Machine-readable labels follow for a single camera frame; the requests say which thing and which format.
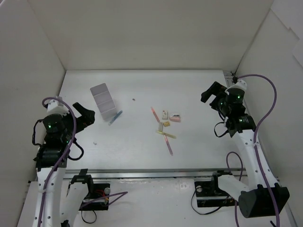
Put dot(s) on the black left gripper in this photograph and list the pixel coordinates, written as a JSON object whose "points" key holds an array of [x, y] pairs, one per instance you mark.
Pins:
{"points": [[80, 117]]}

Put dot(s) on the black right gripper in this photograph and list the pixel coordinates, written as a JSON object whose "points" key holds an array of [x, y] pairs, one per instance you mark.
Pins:
{"points": [[215, 93]]}

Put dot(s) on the blue highlighter pen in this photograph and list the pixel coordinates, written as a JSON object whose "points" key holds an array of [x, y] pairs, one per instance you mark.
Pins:
{"points": [[115, 117]]}

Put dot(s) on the orange-red highlighter pen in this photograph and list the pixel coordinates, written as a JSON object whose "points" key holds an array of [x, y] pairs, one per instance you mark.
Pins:
{"points": [[154, 113]]}

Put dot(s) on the yellow highlighter pen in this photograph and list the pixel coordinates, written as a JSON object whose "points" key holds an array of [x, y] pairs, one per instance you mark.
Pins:
{"points": [[166, 134]]}

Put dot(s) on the pink highlighter pen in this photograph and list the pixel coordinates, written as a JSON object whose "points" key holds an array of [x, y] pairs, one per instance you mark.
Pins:
{"points": [[168, 145]]}

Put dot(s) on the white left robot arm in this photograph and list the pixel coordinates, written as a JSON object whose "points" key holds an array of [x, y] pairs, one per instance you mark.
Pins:
{"points": [[51, 161]]}

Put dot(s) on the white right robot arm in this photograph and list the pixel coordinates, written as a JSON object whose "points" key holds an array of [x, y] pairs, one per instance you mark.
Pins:
{"points": [[262, 196]]}

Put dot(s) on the pink correction tape dispenser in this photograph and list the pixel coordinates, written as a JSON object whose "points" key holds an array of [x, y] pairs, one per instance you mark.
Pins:
{"points": [[175, 117]]}

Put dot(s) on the white eraser with red print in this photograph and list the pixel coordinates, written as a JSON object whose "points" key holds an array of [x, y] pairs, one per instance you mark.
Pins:
{"points": [[164, 115]]}

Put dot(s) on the small yellow eraser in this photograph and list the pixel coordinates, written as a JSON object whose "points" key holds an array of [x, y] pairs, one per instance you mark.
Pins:
{"points": [[166, 124]]}

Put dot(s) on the small white eraser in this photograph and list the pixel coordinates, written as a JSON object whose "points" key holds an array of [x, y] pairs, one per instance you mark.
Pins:
{"points": [[160, 127]]}

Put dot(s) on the aluminium right side rail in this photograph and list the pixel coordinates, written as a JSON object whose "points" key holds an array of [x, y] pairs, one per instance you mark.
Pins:
{"points": [[230, 78]]}

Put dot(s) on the aluminium rail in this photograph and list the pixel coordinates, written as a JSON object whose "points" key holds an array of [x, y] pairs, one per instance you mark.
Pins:
{"points": [[152, 173], [230, 78]]}

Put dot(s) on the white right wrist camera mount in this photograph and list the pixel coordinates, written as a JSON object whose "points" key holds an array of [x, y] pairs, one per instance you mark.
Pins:
{"points": [[240, 84]]}

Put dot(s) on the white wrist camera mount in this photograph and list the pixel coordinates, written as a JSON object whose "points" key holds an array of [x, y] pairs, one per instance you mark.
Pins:
{"points": [[56, 107], [240, 84]]}

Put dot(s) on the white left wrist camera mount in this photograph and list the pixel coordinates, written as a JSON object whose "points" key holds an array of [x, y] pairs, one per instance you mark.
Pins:
{"points": [[56, 107]]}

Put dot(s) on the aluminium front rail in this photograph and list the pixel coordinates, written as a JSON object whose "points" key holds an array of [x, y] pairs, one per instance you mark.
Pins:
{"points": [[152, 173]]}

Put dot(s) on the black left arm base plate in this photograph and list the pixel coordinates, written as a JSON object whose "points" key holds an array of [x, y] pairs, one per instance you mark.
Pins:
{"points": [[100, 190]]}

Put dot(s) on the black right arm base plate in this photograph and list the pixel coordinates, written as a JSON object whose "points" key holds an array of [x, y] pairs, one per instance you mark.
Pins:
{"points": [[207, 196]]}

